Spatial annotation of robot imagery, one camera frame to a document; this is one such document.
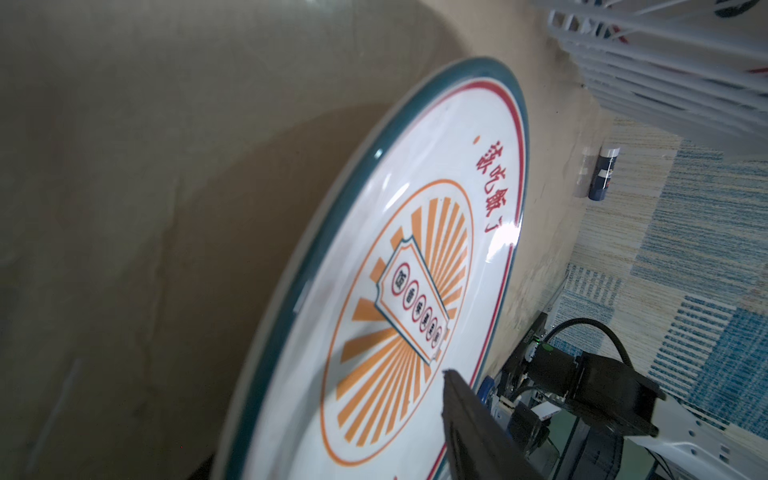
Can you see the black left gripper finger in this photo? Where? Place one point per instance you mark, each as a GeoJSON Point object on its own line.
{"type": "Point", "coordinates": [476, 447]}

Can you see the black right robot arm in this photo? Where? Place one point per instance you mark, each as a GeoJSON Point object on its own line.
{"type": "Point", "coordinates": [610, 395]}

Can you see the small blue bottle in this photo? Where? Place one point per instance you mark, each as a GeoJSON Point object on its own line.
{"type": "Point", "coordinates": [603, 173]}

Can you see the white wire dish rack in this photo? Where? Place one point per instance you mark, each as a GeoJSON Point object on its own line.
{"type": "Point", "coordinates": [697, 69]}

